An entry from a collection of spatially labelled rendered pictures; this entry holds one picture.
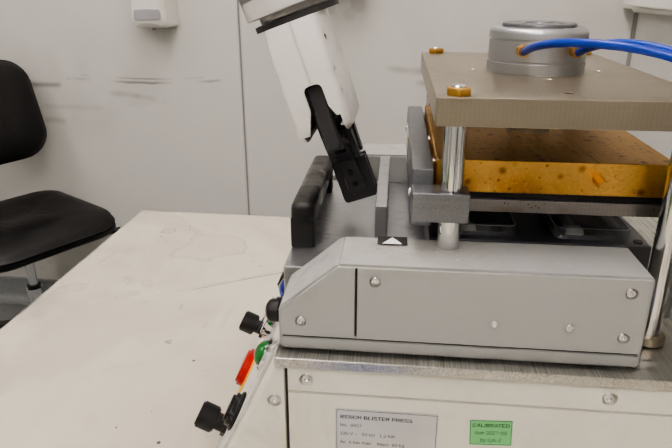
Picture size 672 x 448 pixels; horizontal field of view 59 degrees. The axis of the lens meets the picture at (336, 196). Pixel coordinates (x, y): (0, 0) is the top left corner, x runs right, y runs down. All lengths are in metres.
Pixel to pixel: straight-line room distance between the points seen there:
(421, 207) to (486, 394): 0.14
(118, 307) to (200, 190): 1.29
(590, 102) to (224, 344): 0.54
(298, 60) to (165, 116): 1.65
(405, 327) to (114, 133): 1.87
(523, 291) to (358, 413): 0.15
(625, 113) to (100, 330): 0.68
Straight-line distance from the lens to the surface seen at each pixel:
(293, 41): 0.49
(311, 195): 0.50
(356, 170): 0.53
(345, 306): 0.42
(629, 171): 0.47
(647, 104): 0.43
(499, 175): 0.45
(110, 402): 0.73
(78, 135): 2.28
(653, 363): 0.48
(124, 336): 0.83
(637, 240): 0.51
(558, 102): 0.41
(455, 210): 0.42
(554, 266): 0.43
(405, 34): 1.91
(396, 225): 0.55
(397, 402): 0.45
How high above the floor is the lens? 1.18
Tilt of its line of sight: 20 degrees down
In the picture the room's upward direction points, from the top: straight up
